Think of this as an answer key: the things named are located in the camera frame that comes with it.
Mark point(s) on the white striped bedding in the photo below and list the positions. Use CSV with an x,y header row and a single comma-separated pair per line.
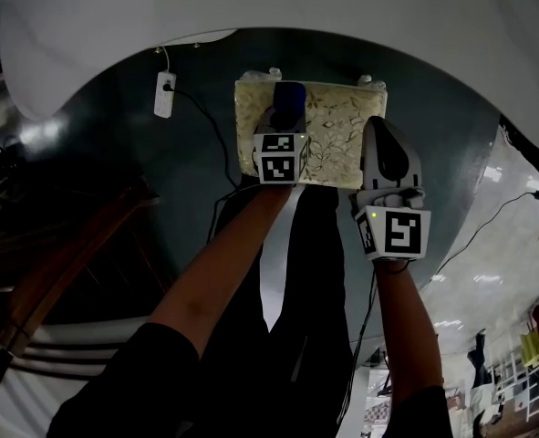
x,y
32,404

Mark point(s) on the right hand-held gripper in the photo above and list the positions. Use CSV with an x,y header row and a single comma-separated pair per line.
x,y
401,233

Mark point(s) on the person's black trousers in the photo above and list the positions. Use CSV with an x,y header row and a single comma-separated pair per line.
x,y
314,267

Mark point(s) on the blue cloth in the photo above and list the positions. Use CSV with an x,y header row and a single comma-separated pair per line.
x,y
289,98

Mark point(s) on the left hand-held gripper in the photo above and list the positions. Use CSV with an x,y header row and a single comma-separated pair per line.
x,y
276,167

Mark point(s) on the cream patterned footstool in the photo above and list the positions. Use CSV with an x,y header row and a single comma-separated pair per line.
x,y
337,126

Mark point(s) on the dark wooden bed frame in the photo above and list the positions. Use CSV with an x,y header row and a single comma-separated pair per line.
x,y
68,263

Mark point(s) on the person's left forearm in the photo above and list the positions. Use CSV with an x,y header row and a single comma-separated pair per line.
x,y
223,267

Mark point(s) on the white power strip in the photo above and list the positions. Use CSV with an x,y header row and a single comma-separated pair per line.
x,y
165,95

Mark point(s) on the yellow bag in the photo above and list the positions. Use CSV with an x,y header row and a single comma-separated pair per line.
x,y
531,348

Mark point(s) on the person's black shirt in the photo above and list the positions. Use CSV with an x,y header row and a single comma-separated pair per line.
x,y
127,381

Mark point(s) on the person's right forearm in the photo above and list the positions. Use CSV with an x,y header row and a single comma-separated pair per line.
x,y
406,326

